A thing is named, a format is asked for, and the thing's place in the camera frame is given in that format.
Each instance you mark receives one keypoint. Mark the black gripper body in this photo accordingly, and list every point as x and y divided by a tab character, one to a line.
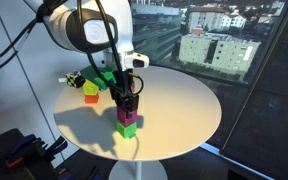
124	83

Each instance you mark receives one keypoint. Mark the magenta block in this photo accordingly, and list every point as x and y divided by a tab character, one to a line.
122	116

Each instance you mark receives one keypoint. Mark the light green block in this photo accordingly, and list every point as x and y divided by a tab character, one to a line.
90	88

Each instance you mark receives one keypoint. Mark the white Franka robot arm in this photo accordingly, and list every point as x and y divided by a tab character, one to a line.
97	23

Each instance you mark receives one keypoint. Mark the orange block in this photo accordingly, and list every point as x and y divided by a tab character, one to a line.
91	99

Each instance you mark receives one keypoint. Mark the zebra checker fabric cube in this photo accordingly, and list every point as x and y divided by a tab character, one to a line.
75	80

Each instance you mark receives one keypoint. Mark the black and blue clamp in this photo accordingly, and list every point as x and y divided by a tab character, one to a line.
57	145

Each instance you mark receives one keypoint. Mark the white red-roofed building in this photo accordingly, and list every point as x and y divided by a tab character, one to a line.
205	18

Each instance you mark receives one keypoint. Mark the beige building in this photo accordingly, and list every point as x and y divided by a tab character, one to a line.
230	53

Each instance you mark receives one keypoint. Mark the orange clamp grip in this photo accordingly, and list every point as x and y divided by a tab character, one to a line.
14	162

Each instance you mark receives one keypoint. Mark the black tool rack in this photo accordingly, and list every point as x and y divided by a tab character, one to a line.
0	150

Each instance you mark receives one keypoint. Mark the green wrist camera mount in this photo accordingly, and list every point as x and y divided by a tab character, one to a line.
95	78

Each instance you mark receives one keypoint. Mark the white table pedestal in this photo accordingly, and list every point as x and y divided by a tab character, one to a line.
137	170

